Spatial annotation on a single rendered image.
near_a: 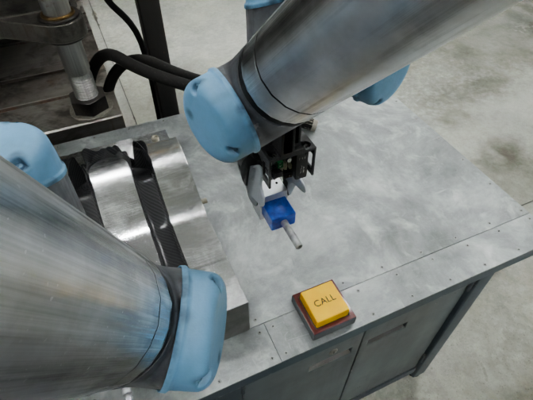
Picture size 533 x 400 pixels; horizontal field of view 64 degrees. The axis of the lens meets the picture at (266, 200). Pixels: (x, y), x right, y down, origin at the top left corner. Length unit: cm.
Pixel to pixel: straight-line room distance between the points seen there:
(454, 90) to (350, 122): 188
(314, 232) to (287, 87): 59
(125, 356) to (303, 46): 18
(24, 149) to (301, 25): 22
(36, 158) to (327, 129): 83
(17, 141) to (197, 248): 42
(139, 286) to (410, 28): 17
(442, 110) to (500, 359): 149
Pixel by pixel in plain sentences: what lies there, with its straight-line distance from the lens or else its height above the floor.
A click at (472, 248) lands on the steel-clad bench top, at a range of 91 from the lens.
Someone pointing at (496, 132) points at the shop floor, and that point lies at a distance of 269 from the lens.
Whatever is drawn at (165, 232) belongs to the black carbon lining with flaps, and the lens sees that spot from 76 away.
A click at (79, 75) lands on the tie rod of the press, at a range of 118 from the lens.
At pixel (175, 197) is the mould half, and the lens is 78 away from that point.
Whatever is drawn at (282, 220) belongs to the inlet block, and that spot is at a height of 93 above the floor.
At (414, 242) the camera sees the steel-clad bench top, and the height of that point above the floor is 80.
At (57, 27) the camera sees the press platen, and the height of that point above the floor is 103.
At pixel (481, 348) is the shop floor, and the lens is 176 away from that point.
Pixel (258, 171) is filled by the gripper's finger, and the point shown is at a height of 103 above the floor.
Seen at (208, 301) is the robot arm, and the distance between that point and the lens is 25.
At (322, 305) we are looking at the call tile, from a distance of 71.
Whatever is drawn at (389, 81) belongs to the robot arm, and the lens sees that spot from 43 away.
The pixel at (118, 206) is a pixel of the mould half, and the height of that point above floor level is 91.
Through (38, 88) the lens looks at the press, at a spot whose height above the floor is 79.
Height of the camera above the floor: 146
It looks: 47 degrees down
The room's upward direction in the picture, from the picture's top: straight up
